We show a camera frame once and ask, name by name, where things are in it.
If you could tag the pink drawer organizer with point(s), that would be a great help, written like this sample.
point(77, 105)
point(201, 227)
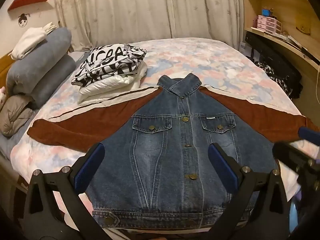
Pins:
point(268, 24)

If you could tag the white and pink plush toy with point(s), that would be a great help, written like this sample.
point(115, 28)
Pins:
point(2, 97)

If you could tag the small striped white cloth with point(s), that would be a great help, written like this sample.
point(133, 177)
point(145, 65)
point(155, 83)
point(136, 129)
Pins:
point(51, 27)

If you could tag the folded white puffer jacket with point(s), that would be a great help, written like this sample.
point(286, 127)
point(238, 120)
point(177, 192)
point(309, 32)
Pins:
point(110, 86)

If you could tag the face wall sticker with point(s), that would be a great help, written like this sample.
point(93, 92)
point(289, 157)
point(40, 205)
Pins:
point(23, 21)

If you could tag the yellow-brown pouch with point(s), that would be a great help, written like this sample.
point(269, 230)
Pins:
point(303, 27)

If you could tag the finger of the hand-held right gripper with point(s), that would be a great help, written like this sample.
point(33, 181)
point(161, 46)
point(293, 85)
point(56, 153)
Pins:
point(308, 133)
point(287, 152)

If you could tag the grey bed sheet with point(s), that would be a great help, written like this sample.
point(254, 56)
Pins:
point(10, 145)

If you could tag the denim jacket with brown sleeves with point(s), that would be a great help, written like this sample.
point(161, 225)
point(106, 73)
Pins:
point(170, 135)

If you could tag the floral pastel bed blanket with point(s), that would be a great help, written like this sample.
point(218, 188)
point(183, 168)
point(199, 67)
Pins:
point(212, 62)

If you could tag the long black case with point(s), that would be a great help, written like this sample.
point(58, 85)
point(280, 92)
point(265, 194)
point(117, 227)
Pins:
point(272, 52)

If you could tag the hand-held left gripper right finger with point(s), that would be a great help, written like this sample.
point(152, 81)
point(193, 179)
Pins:
point(222, 165)

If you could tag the grey puffer jacket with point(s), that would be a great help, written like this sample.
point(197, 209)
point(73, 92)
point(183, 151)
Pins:
point(15, 115)

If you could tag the black and white patterned cloth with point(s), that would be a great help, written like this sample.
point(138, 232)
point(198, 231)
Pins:
point(267, 68)

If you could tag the wooden shelf unit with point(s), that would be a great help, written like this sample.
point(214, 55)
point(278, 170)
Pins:
point(280, 0)

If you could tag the red wall shelf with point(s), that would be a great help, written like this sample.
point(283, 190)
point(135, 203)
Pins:
point(27, 2)

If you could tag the large blue-grey pillow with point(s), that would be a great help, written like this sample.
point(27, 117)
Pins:
point(37, 55)

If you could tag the black and white printed garment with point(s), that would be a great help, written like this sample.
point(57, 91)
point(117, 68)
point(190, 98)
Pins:
point(107, 60)

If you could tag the folded white cloth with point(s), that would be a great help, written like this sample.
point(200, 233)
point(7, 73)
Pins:
point(27, 42)

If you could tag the small blue box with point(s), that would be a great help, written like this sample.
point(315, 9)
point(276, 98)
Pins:
point(267, 12)

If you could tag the dark flat desk object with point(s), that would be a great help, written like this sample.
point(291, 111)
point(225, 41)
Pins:
point(300, 47)

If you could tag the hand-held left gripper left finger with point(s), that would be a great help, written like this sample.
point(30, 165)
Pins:
point(91, 165)

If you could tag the white printed box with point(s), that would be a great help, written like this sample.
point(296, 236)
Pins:
point(243, 48)

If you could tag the beige patterned curtain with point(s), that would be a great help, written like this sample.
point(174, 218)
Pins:
point(140, 7)

